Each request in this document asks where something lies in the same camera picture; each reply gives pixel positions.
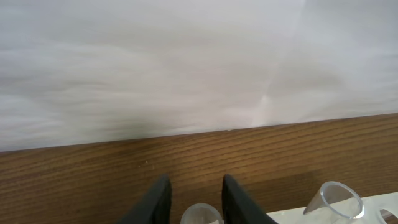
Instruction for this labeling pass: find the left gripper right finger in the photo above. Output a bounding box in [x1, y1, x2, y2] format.
[221, 174, 280, 224]

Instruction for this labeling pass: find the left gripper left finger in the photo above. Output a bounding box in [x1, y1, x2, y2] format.
[115, 174, 173, 224]

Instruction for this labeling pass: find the clear test tube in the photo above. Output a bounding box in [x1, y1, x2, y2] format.
[303, 181, 365, 224]
[180, 203, 224, 224]

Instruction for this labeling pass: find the white test tube rack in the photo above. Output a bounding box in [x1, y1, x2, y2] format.
[266, 192, 398, 224]

